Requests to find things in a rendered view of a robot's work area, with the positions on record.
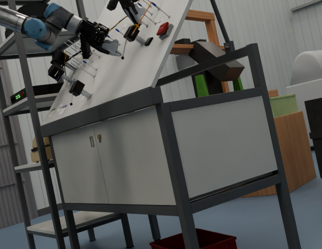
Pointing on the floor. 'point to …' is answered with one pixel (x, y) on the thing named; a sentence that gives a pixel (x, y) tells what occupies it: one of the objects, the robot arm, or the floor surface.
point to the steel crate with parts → (318, 131)
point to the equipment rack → (10, 47)
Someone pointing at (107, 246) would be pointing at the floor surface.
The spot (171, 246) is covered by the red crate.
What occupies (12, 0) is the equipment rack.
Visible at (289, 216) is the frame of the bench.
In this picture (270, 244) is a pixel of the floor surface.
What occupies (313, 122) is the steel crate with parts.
